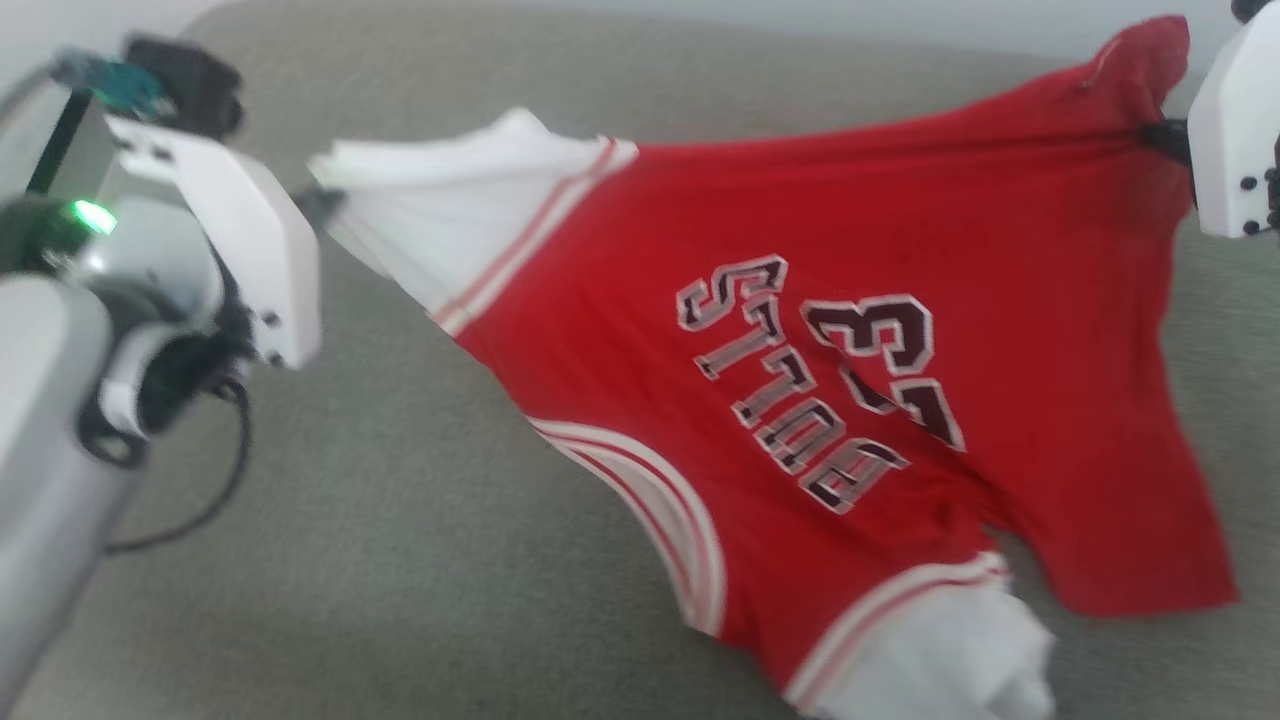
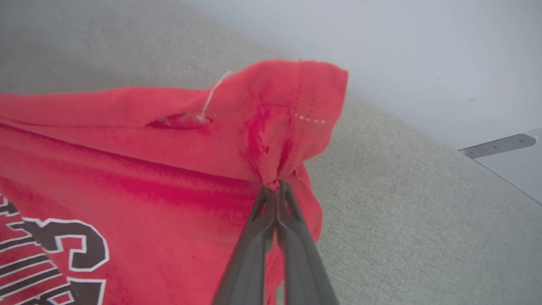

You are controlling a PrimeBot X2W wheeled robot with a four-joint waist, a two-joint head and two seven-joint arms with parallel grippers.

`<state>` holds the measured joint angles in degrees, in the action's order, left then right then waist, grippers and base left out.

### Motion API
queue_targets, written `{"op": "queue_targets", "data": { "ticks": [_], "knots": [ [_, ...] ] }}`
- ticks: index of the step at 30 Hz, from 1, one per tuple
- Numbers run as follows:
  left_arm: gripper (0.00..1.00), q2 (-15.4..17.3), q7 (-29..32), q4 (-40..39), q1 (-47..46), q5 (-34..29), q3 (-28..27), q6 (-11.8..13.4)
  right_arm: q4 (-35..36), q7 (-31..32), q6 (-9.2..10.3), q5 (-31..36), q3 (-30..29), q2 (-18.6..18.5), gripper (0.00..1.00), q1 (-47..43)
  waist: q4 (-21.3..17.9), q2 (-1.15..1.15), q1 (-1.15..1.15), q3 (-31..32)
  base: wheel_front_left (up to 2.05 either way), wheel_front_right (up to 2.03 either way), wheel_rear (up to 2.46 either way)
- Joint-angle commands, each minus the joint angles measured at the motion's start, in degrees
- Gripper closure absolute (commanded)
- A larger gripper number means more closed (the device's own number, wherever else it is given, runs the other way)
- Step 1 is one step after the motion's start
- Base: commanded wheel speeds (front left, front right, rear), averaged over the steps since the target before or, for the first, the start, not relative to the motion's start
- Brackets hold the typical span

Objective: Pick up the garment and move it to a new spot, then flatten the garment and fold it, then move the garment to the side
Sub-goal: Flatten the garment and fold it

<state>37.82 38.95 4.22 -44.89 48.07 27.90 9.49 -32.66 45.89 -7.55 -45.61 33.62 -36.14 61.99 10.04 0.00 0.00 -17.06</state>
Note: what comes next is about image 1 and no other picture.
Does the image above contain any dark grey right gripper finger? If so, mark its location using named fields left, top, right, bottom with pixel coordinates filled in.
left=1140, top=120, right=1194, bottom=167

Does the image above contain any red and white basketball jersey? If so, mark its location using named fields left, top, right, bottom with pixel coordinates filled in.
left=308, top=15, right=1241, bottom=720

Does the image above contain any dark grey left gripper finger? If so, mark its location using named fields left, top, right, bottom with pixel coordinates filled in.
left=298, top=185, right=347, bottom=236

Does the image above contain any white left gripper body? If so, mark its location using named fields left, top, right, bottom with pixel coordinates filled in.
left=105, top=115, right=323, bottom=369

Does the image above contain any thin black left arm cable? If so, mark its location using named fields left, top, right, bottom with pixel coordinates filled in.
left=105, top=375, right=253, bottom=556

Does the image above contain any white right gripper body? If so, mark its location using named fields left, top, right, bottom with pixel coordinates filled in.
left=1188, top=10, right=1280, bottom=239

